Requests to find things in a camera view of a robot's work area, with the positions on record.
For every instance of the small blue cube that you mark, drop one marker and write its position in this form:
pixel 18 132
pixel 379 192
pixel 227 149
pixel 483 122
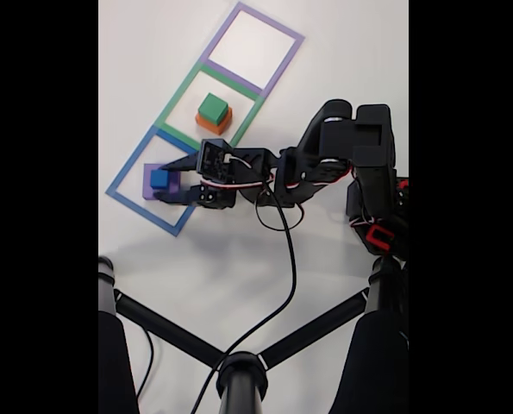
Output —
pixel 159 179

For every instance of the purple block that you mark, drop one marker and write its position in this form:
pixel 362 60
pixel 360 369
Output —
pixel 147 190

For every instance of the orange cube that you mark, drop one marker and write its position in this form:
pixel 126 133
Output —
pixel 215 126

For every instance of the green cube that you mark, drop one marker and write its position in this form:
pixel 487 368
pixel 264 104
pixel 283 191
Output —
pixel 213 107

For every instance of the camera board with blue mount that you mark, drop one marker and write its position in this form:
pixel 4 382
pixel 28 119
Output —
pixel 215 159

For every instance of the blue square frame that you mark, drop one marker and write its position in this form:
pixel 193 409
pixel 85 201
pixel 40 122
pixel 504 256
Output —
pixel 128 166

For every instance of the green square frame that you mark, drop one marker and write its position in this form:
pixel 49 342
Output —
pixel 175 101

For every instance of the purple square frame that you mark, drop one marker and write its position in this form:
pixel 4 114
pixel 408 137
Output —
pixel 224 30

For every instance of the black camera tripod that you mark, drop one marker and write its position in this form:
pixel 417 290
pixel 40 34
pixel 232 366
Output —
pixel 241 379

